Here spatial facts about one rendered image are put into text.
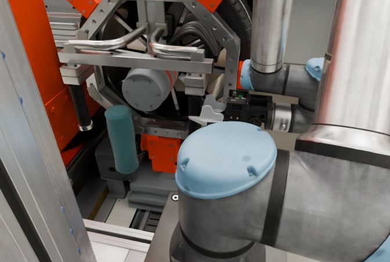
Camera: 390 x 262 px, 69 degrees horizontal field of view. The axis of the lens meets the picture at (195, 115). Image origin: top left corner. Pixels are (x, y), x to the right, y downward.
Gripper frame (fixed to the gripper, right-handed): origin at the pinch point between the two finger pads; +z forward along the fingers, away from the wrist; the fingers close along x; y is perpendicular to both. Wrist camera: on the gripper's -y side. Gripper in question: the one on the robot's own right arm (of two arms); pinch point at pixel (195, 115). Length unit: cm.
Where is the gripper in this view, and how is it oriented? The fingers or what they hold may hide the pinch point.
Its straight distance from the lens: 77.7
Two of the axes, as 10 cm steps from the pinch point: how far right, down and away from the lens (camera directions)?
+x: -1.8, 5.4, -8.2
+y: 0.0, -8.4, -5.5
